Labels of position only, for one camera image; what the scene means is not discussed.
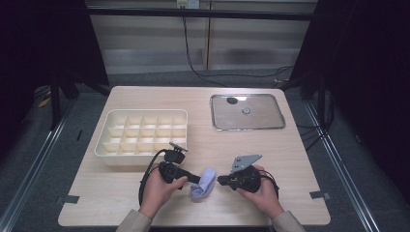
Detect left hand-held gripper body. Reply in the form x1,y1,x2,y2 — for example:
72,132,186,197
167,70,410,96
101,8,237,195
158,141,190,186

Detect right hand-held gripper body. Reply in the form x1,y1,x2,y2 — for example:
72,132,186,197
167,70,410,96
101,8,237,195
225,154,263,194

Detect lavender sock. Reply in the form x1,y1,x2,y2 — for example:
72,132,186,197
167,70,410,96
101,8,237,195
189,166,218,200

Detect cream divided storage box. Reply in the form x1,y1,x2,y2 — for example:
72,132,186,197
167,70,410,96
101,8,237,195
94,108,189,167

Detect person's right hand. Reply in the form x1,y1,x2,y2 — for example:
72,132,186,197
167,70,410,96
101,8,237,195
236,164,285,220

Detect person's left hand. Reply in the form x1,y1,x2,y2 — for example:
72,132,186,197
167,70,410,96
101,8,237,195
138,166,189,220

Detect clear lid with metal rim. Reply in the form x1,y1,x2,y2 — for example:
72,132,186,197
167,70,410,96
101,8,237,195
209,93,287,132

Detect grey tape piece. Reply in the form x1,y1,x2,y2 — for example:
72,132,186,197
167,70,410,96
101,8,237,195
308,189,333,200
55,194,81,205

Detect black metal stand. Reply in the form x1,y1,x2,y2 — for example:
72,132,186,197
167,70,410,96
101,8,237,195
301,72,327,128
48,72,80,131

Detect black horizontal bar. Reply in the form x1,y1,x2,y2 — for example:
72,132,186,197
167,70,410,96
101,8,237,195
86,7,319,22

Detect white power strip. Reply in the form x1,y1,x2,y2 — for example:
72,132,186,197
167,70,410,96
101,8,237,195
176,0,201,10

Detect dark curtain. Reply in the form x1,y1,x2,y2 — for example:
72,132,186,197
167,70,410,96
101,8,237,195
289,0,410,197
0,0,109,159

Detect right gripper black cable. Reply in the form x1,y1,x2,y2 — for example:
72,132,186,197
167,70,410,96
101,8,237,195
259,169,280,200

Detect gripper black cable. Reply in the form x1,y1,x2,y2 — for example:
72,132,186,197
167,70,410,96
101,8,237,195
137,148,169,207
259,169,280,200

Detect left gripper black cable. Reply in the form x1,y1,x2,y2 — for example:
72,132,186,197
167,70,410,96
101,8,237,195
137,148,169,207

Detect black floor cables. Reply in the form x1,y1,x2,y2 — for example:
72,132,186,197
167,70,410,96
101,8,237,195
295,121,327,152

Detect metal floor rail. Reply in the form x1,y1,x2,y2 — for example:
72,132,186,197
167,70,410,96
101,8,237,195
0,99,77,232
304,101,383,232

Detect black wall cable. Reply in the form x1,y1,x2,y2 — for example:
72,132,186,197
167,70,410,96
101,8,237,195
181,14,295,89

